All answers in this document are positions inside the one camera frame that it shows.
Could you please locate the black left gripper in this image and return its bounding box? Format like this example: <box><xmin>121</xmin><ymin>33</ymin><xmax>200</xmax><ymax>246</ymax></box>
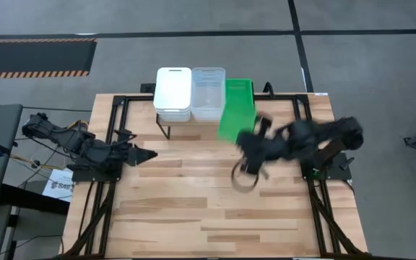
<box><xmin>83</xmin><ymin>139</ymin><xmax>158</xmax><ymax>170</ymax></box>

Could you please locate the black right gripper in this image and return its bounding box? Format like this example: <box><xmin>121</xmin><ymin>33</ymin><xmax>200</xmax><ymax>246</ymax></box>
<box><xmin>236</xmin><ymin>114</ymin><xmax>292</xmax><ymax>174</ymax></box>

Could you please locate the white plastic basket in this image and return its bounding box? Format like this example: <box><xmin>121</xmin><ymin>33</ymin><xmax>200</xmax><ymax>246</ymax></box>
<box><xmin>152</xmin><ymin>66</ymin><xmax>193</xmax><ymax>112</ymax></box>
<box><xmin>156</xmin><ymin>108</ymin><xmax>192</xmax><ymax>124</ymax></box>

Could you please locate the clear plastic basket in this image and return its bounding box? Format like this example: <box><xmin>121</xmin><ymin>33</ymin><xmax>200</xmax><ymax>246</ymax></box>
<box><xmin>192</xmin><ymin>108</ymin><xmax>226</xmax><ymax>123</ymax></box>
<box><xmin>191</xmin><ymin>66</ymin><xmax>227</xmax><ymax>113</ymax></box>

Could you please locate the white printed paper sheet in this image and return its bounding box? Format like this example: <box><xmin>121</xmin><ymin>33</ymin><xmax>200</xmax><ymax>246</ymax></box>
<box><xmin>41</xmin><ymin>167</ymin><xmax>75</xmax><ymax>203</ymax></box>

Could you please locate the black furniture bar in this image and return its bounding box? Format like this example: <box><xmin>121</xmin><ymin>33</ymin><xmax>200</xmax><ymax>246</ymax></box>
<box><xmin>0</xmin><ymin>182</ymin><xmax>71</xmax><ymax>217</ymax></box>

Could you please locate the black hazard-striped floor mat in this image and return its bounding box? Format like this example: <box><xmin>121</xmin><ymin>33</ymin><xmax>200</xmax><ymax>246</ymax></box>
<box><xmin>0</xmin><ymin>38</ymin><xmax>98</xmax><ymax>80</ymax></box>

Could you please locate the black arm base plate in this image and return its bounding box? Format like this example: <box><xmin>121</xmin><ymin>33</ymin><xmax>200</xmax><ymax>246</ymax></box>
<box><xmin>300</xmin><ymin>153</ymin><xmax>352</xmax><ymax>181</ymax></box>
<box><xmin>71</xmin><ymin>164</ymin><xmax>122</xmax><ymax>183</ymax></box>

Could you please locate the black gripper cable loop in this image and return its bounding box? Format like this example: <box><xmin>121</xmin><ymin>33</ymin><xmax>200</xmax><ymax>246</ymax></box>
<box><xmin>230</xmin><ymin>158</ymin><xmax>264</xmax><ymax>193</ymax></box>

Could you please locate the black aluminium table frame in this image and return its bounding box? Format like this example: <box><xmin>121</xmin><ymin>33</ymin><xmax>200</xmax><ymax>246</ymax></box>
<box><xmin>61</xmin><ymin>92</ymin><xmax>373</xmax><ymax>260</ymax></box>

